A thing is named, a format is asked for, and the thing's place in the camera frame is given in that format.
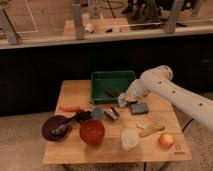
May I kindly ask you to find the grey-blue towel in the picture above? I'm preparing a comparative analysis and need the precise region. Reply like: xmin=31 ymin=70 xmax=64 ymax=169
xmin=117 ymin=93 xmax=134 ymax=107

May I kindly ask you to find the silver metal can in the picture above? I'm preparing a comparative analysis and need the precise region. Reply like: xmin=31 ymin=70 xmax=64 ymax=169
xmin=106 ymin=107 xmax=120 ymax=120

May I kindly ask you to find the blue-grey round lid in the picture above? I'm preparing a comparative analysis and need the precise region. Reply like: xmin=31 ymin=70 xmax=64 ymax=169
xmin=91 ymin=107 xmax=105 ymax=120

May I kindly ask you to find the red bowl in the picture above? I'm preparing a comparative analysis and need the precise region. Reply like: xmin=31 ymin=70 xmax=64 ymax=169
xmin=79 ymin=120 xmax=105 ymax=145

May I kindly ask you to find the background wooden table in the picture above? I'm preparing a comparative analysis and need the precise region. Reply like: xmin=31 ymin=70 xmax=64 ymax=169
xmin=63 ymin=17 xmax=133 ymax=37

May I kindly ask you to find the dark object in tray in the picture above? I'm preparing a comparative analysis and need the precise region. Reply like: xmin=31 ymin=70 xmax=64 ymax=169
xmin=105 ymin=88 xmax=119 ymax=98

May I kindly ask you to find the translucent plastic cup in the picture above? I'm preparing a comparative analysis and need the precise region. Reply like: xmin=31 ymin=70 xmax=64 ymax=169
xmin=121 ymin=129 xmax=139 ymax=151

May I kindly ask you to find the black cable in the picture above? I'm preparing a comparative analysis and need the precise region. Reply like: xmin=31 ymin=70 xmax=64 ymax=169
xmin=181 ymin=118 xmax=195 ymax=133

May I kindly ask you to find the orange fruit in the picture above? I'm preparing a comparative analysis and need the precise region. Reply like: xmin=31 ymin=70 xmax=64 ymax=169
xmin=159 ymin=133 xmax=175 ymax=148

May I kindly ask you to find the blue sponge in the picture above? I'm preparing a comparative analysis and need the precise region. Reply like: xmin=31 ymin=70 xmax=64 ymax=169
xmin=130 ymin=103 xmax=149 ymax=115

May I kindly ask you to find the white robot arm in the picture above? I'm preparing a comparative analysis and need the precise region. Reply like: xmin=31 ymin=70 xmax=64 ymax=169
xmin=125 ymin=65 xmax=213 ymax=132

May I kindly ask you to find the green plastic tray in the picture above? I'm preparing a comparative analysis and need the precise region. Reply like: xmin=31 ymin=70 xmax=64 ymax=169
xmin=90 ymin=70 xmax=136 ymax=104

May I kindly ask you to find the orange carrot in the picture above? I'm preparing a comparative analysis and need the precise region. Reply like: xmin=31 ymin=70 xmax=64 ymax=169
xmin=59 ymin=106 xmax=81 ymax=112

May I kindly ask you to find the dark maroon plate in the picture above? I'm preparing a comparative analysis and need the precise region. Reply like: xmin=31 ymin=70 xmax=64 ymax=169
xmin=41 ymin=114 xmax=72 ymax=142

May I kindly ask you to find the black handled spoon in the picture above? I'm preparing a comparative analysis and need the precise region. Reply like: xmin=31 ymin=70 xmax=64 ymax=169
xmin=51 ymin=111 xmax=91 ymax=136

